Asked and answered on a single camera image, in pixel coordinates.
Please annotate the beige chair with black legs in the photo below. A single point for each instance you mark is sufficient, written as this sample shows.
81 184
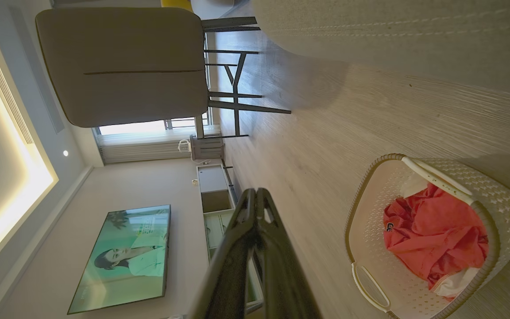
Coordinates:
126 66

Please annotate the white laundry basket brown rim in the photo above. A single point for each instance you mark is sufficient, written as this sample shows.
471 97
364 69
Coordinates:
503 199

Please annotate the wall mounted television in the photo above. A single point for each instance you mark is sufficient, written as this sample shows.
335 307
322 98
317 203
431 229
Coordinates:
122 261

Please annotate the black metal furniture legs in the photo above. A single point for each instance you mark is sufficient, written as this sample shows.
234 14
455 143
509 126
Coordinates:
230 23

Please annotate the grey fabric sofa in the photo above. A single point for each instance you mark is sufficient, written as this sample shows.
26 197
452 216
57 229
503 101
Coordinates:
392 26

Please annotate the red jersey garment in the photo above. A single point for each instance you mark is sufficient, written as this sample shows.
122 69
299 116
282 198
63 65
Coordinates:
436 230

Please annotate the white sheer curtain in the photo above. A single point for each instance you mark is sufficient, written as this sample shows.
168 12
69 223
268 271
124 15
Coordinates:
144 148

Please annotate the window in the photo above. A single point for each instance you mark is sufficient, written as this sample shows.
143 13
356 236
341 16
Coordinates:
131 127

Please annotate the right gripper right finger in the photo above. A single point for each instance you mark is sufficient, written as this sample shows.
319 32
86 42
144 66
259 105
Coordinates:
281 274

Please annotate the small white kettle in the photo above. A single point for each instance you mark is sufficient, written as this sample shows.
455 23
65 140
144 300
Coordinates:
184 145

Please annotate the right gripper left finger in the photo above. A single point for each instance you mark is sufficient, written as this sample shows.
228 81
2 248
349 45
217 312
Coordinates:
230 266

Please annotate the yellow object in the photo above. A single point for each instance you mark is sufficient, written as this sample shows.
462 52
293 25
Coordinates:
177 4

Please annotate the white television cabinet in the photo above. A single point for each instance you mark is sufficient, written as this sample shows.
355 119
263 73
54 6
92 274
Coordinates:
213 179

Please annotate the small white side table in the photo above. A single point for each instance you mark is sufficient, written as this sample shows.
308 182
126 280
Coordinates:
207 148

